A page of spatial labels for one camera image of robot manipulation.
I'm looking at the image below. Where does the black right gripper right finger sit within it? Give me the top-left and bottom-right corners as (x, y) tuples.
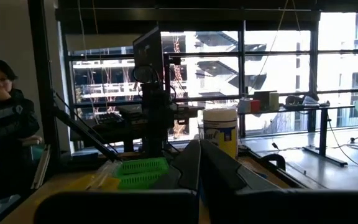
(200, 139), (282, 195)

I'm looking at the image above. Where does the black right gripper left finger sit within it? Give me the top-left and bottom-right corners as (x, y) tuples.
(152, 139), (202, 192)

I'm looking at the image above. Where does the toothbrush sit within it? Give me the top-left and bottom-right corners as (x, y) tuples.
(85, 160), (122, 187)

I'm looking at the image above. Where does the Lysol wipes canister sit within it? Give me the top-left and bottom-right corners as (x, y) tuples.
(202, 108), (239, 160)

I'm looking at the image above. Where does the green plastic basket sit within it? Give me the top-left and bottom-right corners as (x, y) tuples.
(115, 157), (170, 191)

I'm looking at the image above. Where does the small white box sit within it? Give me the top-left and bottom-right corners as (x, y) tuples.
(238, 98), (251, 114)

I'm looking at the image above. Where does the small red box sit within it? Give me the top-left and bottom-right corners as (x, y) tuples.
(249, 99), (262, 114)

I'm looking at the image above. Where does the computer monitor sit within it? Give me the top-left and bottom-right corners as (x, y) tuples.
(132, 26), (165, 84)

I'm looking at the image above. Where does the dark box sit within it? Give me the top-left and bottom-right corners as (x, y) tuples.
(253, 90), (272, 112)

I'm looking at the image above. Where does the black keyboard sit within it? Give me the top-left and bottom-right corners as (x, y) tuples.
(92, 112), (126, 126)

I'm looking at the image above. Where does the yellow plastic basket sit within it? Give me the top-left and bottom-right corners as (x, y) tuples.
(84, 173), (121, 192)

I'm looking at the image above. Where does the pale green box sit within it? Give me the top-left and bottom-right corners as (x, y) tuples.
(268, 91), (280, 112)

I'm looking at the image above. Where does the dark side desk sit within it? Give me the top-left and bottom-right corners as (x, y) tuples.
(70, 123), (142, 147)

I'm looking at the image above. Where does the dark desk device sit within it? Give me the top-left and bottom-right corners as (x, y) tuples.
(285, 95), (304, 106)

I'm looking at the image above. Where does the black standing desk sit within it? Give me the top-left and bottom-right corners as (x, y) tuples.
(237, 103), (357, 168)

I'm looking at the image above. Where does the person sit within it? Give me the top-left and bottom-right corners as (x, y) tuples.
(0, 57), (45, 203)

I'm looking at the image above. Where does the black frame handle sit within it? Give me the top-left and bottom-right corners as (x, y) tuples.
(259, 152), (288, 172)

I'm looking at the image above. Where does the black window frame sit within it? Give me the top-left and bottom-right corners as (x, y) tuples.
(54, 0), (358, 138)

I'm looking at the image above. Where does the thin floor cable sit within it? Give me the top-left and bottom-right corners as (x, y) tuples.
(326, 119), (358, 175)

